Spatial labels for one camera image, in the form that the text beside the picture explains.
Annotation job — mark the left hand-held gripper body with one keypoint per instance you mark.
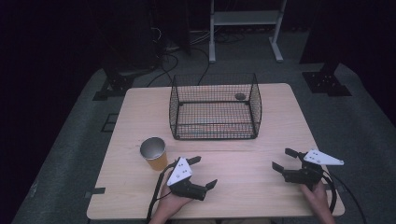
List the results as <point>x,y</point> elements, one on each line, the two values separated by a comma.
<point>180,174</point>

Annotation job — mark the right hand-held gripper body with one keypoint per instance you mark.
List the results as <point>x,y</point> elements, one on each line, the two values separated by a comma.
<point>306,174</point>

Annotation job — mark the orange paper cup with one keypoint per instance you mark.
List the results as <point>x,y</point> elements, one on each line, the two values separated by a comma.
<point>157,161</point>

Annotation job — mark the person's right hand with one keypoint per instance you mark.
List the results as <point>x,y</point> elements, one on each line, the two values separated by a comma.
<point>317,199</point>

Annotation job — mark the person's left hand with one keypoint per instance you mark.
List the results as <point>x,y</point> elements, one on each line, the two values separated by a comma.
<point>172,203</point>

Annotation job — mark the small dark round object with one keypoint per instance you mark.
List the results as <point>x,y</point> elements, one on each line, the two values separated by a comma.
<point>240,96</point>

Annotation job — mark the black stand base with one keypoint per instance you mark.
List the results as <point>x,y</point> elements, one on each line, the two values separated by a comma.
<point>113,85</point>
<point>327,82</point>

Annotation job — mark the black tape strip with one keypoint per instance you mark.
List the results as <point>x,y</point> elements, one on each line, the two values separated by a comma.
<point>96,192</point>

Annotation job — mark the black tape rectangle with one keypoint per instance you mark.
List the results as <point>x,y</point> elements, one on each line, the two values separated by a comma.
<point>109,123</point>

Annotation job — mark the white metal stand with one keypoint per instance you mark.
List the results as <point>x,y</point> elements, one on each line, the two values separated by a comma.
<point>246,18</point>

